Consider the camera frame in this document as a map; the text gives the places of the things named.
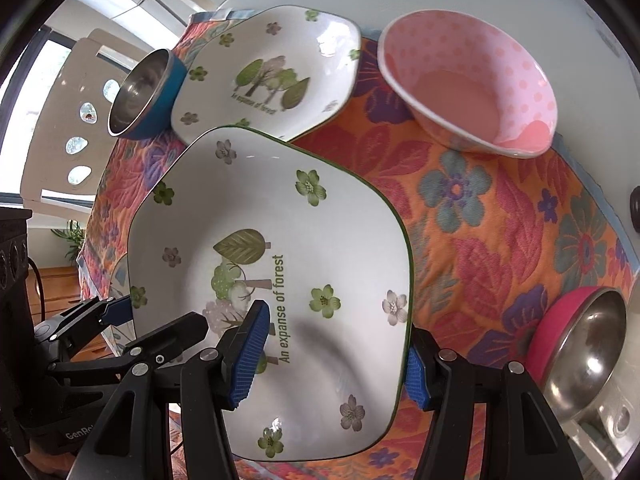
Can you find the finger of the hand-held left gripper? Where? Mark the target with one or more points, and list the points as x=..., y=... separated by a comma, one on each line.
x=120, y=310
x=170, y=332

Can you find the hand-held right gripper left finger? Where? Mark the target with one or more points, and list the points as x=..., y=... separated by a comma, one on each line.
x=247, y=355

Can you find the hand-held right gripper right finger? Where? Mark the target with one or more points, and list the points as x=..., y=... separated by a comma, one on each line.
x=417, y=380

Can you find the large white floral square plate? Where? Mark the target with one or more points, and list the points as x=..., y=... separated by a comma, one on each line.
x=325, y=240

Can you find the pink steel bowl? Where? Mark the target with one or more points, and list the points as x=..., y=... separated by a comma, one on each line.
x=585, y=345

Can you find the green potted plant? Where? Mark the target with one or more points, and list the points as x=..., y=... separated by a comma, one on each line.
x=70, y=237

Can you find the orange floral table mat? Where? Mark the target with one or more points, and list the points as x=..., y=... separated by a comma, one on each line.
x=475, y=240

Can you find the blue steel bowl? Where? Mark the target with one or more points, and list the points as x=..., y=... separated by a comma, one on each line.
x=135, y=95

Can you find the dark brown mug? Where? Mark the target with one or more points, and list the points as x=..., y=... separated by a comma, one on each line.
x=635, y=215

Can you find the pink polka dot bowl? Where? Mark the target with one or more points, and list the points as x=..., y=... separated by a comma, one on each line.
x=465, y=95

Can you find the small white floral square plate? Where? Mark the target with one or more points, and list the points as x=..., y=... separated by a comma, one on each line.
x=280, y=50

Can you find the window with dark frame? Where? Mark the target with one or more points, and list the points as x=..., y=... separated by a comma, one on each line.
x=50, y=65

